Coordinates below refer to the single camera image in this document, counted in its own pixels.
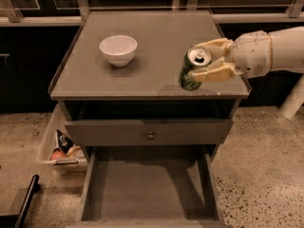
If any grey top drawer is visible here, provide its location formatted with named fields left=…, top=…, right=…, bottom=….
left=65, top=119, right=233, bottom=146

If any metal railing frame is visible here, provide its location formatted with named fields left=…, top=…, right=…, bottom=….
left=1, top=0, right=304, bottom=27

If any round metal drawer knob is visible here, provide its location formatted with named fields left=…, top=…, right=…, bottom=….
left=147, top=131, right=156, bottom=140

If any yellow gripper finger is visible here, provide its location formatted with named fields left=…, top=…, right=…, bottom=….
left=194, top=38, right=233, bottom=65
left=188, top=63, right=243, bottom=83

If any grey drawer cabinet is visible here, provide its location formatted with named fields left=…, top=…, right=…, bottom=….
left=50, top=11, right=250, bottom=157

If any clear plastic storage bin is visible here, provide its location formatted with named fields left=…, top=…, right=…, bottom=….
left=37, top=105, right=87, bottom=169

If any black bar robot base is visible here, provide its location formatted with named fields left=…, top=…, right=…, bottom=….
left=0, top=175, right=41, bottom=228

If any tan snack packet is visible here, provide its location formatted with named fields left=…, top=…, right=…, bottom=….
left=67, top=145, right=85, bottom=160

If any orange fruit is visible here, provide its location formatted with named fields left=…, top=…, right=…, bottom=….
left=50, top=150, right=66, bottom=161

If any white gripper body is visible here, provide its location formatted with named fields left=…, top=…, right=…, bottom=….
left=227, top=30, right=272, bottom=78

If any green soda can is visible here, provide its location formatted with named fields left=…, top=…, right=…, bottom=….
left=179, top=46, right=213, bottom=91

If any dark blue chip bag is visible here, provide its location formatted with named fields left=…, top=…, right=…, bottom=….
left=55, top=130, right=74, bottom=154

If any left cabinet door handle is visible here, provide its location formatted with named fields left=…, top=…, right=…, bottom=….
left=0, top=53, right=10, bottom=67

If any open grey middle drawer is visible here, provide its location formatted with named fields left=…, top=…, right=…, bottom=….
left=67, top=148, right=230, bottom=228

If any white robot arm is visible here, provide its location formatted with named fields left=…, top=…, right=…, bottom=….
left=187, top=27, right=304, bottom=119

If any white ceramic bowl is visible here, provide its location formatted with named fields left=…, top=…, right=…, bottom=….
left=99, top=35, right=138, bottom=67

